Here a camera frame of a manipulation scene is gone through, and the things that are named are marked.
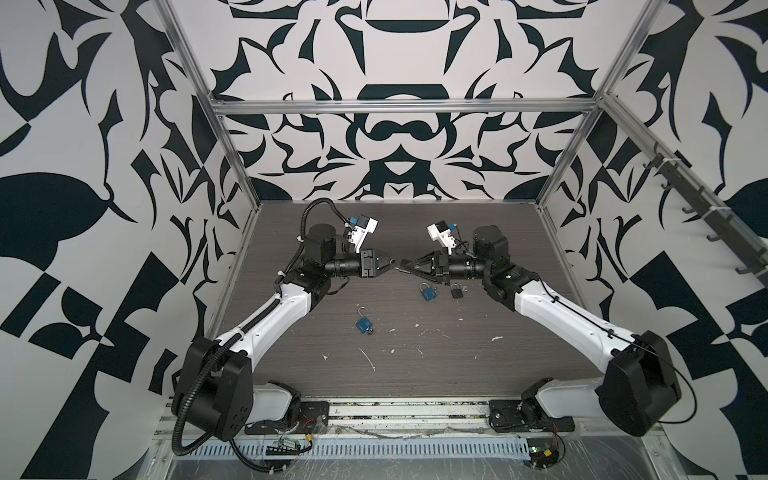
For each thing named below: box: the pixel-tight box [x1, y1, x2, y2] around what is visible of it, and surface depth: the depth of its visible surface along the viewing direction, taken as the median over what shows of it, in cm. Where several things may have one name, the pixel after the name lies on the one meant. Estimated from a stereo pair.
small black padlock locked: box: [450, 282, 464, 299], surface depth 98 cm
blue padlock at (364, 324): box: [355, 306, 374, 335], surface depth 91 cm
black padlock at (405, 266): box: [394, 259, 413, 274], surface depth 71 cm
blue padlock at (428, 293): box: [419, 282, 437, 301], surface depth 98 cm
